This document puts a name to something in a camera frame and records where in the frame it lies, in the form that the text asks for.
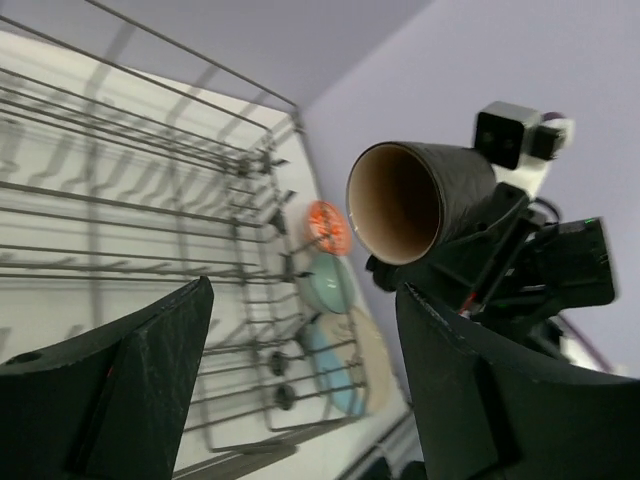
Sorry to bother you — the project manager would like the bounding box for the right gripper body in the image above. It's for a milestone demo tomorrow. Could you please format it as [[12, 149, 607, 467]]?
[[366, 184, 554, 330]]

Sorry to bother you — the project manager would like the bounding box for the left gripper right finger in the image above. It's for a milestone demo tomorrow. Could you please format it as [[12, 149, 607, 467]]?
[[396, 285, 639, 479]]

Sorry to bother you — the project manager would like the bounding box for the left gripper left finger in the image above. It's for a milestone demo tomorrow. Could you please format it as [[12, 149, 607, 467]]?
[[1, 277, 214, 479]]

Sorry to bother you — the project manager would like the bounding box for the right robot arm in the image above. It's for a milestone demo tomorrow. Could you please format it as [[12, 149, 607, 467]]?
[[366, 183, 616, 360]]

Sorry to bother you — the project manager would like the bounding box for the blue cream plate right side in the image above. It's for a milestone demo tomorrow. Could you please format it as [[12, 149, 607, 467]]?
[[298, 306, 394, 416]]

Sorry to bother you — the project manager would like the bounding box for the light green bowl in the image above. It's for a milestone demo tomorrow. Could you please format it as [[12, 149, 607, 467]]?
[[298, 252, 356, 314]]

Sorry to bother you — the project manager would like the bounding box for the orange patterned bowl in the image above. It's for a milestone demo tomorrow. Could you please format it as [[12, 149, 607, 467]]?
[[304, 200, 352, 256]]

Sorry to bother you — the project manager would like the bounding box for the grey wire dish rack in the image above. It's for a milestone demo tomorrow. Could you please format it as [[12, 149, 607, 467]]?
[[0, 0, 374, 479]]

